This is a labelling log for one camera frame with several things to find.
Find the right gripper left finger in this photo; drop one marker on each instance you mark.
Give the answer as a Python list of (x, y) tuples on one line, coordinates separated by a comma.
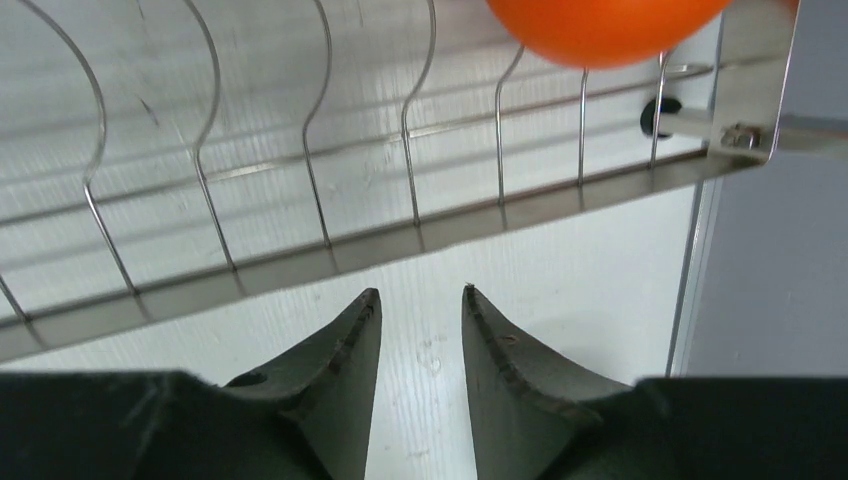
[(305, 414)]

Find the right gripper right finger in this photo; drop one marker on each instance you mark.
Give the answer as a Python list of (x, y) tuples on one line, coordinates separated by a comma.
[(535, 414)]

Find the orange bowl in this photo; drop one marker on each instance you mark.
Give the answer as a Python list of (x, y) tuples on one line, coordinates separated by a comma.
[(602, 34)]

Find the steel two-tier dish rack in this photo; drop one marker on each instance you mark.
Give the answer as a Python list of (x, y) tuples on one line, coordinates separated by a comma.
[(165, 158)]

